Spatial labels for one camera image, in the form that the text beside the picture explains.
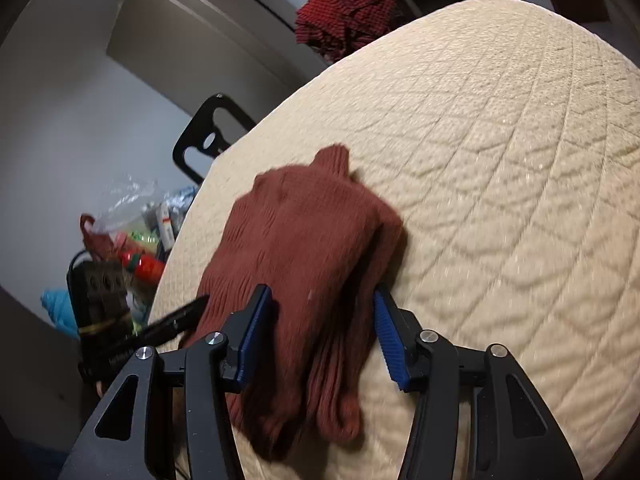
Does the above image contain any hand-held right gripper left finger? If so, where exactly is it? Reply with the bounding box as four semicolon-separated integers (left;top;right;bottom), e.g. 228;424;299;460
57;284;275;480

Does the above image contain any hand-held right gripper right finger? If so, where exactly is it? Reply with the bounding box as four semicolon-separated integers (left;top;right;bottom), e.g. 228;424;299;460
372;285;583;480

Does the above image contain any beige quilted table cover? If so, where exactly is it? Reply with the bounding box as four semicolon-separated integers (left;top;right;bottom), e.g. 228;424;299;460
147;0;640;480

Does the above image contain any clear plastic bag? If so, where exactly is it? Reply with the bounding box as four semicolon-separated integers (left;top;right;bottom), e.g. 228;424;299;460
92;175;201;261

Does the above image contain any light blue cloth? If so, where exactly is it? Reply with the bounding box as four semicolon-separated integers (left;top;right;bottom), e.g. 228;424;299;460
41;287;81;338

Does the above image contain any grey tall cabinet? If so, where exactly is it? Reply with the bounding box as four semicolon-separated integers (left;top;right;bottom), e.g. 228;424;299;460
105;0;331;116

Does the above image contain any red bottle green cap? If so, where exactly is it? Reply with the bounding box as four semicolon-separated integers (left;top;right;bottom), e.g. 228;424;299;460
120;251;166;286

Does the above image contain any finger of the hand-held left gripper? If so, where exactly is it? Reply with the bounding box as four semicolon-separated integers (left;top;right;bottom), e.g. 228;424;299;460
142;294;211;348

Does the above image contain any red checked clothes pile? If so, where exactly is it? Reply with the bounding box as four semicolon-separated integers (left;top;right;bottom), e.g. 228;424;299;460
294;0;398;63

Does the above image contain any dark wooden chair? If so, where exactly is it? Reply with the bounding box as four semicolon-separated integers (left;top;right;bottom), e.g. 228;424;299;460
172;93;258;184

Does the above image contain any dark red bag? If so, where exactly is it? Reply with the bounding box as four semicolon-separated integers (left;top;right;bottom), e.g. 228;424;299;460
80;214;121;263

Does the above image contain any rust brown knitted sweater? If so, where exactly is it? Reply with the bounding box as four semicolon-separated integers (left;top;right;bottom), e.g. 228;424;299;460
192;144;406;462

